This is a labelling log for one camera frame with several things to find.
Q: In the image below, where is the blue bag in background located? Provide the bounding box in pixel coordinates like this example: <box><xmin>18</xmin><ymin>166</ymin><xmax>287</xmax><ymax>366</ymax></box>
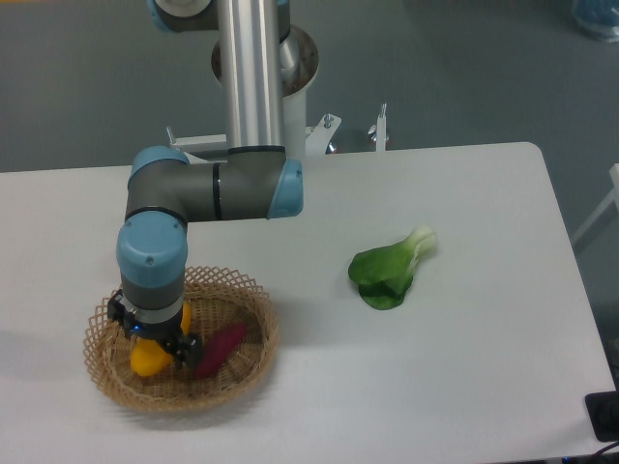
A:
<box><xmin>572</xmin><ymin>0</ymin><xmax>618</xmax><ymax>43</ymax></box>

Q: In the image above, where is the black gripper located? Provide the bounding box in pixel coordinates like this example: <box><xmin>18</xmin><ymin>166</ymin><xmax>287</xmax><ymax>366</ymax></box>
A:
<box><xmin>107</xmin><ymin>289</ymin><xmax>203</xmax><ymax>368</ymax></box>

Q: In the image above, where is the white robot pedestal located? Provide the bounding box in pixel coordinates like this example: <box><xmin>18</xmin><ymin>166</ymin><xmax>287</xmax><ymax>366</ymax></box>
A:
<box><xmin>166</xmin><ymin>25</ymin><xmax>342</xmax><ymax>160</ymax></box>

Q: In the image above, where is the white frame at right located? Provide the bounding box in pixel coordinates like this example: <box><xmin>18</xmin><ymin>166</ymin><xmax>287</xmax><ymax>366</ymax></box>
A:
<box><xmin>571</xmin><ymin>163</ymin><xmax>618</xmax><ymax>253</ymax></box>

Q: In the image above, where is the woven wicker basket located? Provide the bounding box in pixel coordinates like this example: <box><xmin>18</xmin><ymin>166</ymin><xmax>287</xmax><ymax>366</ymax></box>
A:
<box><xmin>83</xmin><ymin>266</ymin><xmax>280</xmax><ymax>412</ymax></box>

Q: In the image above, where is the purple sweet potato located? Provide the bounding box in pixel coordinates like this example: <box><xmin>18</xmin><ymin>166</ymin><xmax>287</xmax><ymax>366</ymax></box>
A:
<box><xmin>195</xmin><ymin>322</ymin><xmax>248</xmax><ymax>379</ymax></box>

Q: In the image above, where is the yellow mango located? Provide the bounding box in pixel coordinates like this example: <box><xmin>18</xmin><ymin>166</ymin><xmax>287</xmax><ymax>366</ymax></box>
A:
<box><xmin>129</xmin><ymin>302</ymin><xmax>192</xmax><ymax>378</ymax></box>

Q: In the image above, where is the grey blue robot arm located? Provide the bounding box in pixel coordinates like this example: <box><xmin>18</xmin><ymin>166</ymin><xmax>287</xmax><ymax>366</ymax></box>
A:
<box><xmin>107</xmin><ymin>1</ymin><xmax>304</xmax><ymax>367</ymax></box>

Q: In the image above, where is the green bok choy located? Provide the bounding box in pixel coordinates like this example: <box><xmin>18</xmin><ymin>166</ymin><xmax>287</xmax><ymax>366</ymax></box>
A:
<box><xmin>347</xmin><ymin>226</ymin><xmax>438</xmax><ymax>310</ymax></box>

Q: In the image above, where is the black device at corner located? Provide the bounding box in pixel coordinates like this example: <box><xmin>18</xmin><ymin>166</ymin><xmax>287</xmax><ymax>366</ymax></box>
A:
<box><xmin>584</xmin><ymin>391</ymin><xmax>618</xmax><ymax>442</ymax></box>

